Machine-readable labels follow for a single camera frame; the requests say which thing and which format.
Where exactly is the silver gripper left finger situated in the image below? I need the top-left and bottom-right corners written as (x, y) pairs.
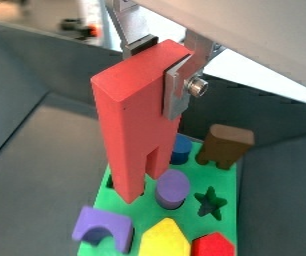
top-left (106, 0), bottom-right (159, 57)

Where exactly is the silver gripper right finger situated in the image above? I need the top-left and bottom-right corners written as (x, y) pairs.
top-left (163, 30), bottom-right (225, 120)

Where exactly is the tall purple arch block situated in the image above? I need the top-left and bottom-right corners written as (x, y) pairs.
top-left (72, 206), bottom-right (134, 254)

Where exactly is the brown rounded block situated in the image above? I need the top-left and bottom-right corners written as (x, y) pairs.
top-left (195, 124), bottom-right (255, 170)

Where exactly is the red hexagon block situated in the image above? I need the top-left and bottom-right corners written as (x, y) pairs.
top-left (191, 232), bottom-right (235, 256)

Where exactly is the green shape-sorter board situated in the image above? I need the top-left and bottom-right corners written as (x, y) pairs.
top-left (78, 142), bottom-right (238, 256)

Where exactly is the blue cylinder block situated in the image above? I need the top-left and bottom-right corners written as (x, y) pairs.
top-left (170, 134), bottom-right (192, 165)

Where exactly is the purple cylinder block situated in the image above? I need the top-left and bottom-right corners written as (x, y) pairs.
top-left (155, 169), bottom-right (191, 210)

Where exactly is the red double-square block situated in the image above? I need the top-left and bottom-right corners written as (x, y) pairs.
top-left (91, 40), bottom-right (190, 203)

